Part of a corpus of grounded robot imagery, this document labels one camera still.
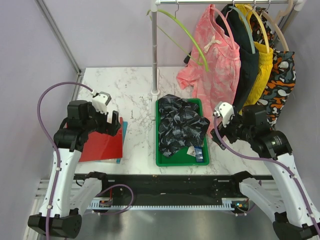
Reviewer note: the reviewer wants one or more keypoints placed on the dark patterned shorts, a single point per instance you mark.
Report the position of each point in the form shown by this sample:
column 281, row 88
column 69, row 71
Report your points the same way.
column 181, row 124

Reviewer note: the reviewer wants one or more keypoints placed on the dark navy garment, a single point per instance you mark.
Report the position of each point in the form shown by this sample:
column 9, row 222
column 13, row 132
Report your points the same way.
column 249, row 61

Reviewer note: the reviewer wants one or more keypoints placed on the white blue price tag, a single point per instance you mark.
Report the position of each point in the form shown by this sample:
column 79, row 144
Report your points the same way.
column 197, row 152

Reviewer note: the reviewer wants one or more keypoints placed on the metal clothes rack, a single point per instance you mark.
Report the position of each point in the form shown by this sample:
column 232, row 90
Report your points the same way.
column 283, row 17

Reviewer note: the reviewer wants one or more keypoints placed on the beige hanger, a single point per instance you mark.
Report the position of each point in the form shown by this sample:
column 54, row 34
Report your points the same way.
column 277, row 30

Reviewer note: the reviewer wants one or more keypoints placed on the yellow shorts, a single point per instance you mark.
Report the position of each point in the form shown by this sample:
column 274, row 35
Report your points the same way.
column 265, row 60

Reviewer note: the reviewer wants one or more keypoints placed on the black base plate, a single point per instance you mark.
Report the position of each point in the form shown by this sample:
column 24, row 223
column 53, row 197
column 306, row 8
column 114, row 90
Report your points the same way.
column 170, row 190

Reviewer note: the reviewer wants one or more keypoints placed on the grey blue hanger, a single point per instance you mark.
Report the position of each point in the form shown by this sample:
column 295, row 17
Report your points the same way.
column 247, row 27

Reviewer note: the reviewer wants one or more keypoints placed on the pink hanger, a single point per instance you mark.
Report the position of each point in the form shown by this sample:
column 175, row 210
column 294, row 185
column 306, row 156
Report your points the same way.
column 226, row 25

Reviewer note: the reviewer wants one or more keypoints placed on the camouflage patterned shorts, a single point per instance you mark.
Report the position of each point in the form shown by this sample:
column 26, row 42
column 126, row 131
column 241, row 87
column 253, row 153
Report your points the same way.
column 282, row 78

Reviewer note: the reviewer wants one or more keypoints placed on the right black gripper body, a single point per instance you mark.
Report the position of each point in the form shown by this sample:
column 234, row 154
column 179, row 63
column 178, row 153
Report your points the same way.
column 223, row 131

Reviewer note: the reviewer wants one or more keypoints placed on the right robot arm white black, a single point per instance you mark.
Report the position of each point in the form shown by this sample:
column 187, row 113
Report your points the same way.
column 250, row 136

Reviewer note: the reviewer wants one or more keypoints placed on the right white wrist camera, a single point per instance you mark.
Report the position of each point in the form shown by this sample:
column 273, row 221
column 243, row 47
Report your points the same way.
column 225, row 111

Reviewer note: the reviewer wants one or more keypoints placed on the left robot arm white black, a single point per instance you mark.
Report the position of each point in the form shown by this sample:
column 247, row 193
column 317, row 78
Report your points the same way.
column 60, row 214

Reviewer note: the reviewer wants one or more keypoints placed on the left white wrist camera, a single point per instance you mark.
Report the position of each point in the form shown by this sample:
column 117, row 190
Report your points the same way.
column 100, row 101

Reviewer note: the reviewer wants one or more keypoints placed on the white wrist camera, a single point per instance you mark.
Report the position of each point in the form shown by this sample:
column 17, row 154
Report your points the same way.
column 225, row 111
column 100, row 101

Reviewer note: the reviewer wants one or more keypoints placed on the pink dress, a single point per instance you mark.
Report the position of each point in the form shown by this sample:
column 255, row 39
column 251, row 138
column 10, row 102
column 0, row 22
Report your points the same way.
column 214, row 67

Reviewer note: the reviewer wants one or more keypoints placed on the white cable duct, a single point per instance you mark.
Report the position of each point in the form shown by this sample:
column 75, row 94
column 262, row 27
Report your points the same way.
column 227, row 204

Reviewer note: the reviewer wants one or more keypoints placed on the red folder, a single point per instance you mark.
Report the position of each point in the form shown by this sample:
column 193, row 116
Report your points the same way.
column 104, row 148

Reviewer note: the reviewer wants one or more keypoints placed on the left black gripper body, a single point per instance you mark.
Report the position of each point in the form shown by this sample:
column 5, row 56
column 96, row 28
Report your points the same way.
column 107, row 124

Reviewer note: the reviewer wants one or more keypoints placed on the aluminium frame post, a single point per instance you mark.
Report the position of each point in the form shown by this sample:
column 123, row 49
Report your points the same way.
column 58, row 34

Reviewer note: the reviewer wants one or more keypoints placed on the yellow hanger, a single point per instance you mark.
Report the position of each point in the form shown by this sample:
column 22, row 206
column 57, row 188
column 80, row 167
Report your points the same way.
column 262, row 28

